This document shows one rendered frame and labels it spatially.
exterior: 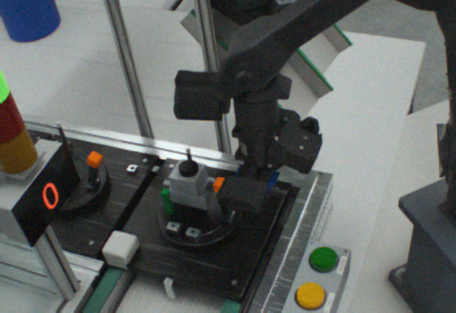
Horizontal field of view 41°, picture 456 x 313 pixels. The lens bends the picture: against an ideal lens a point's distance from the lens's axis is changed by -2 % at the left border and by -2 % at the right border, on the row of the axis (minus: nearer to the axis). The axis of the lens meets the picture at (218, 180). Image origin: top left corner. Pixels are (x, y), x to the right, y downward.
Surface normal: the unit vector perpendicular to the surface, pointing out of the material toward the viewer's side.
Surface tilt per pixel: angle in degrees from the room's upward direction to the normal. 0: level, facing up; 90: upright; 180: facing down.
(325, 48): 45
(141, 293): 0
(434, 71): 0
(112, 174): 0
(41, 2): 90
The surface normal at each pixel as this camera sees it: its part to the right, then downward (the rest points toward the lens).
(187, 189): -0.37, 0.70
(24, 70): -0.12, -0.69
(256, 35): -0.58, -0.63
